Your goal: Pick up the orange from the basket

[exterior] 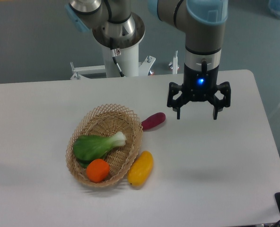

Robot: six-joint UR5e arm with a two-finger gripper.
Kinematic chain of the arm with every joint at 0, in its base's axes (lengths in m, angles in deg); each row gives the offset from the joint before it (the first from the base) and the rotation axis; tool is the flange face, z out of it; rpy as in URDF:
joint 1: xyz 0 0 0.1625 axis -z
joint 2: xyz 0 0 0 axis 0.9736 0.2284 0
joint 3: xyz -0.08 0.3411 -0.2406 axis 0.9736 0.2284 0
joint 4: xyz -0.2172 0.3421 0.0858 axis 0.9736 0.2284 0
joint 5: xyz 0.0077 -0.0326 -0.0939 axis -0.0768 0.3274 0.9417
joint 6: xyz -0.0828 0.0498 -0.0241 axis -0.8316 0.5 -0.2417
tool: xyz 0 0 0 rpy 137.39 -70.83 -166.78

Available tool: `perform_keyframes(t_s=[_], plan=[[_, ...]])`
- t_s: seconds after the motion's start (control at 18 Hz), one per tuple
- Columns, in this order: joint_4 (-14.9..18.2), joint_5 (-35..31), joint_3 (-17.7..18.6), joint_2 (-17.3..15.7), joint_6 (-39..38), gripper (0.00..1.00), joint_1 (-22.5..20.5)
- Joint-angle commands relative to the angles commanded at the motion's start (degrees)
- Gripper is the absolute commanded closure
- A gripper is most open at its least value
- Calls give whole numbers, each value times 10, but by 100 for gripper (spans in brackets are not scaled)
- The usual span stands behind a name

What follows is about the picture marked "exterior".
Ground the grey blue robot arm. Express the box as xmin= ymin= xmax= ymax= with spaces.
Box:
xmin=65 ymin=0 xmax=231 ymax=118

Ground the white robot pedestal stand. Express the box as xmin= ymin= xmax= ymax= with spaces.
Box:
xmin=70 ymin=13 xmax=156 ymax=80

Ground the yellow mango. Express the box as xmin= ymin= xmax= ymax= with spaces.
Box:
xmin=127 ymin=151 xmax=154 ymax=187

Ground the green bok choy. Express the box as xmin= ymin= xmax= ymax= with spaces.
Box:
xmin=73 ymin=131 xmax=127 ymax=168

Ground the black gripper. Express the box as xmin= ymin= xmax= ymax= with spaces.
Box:
xmin=167 ymin=65 xmax=231 ymax=120

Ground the purple sweet potato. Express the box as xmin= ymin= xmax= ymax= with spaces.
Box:
xmin=141 ymin=112 xmax=166 ymax=131

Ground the orange fruit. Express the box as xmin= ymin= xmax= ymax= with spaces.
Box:
xmin=86 ymin=159 xmax=110 ymax=183

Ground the woven wicker basket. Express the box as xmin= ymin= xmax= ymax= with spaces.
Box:
xmin=66 ymin=104 xmax=143 ymax=188

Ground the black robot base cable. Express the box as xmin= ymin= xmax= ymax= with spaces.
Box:
xmin=109 ymin=37 xmax=126 ymax=78

